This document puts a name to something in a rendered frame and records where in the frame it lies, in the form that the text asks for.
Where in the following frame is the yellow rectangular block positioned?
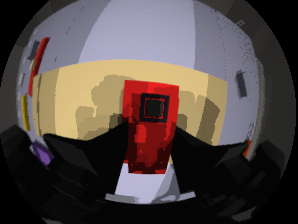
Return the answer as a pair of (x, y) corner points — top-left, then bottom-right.
(21, 95), (31, 132)

